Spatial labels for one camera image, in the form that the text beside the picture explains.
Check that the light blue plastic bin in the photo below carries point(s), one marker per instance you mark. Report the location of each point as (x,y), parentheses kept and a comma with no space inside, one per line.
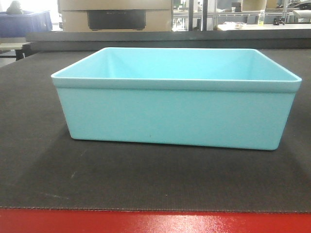
(232,98)

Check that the beige machine with black panel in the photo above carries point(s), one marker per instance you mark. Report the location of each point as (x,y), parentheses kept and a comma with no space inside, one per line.
(116,15)

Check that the yellow liquid bottle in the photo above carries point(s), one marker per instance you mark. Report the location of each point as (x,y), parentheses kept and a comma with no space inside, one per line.
(261,17)

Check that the dark blue crate background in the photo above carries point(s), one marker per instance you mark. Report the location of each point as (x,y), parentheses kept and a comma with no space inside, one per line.
(21,25)

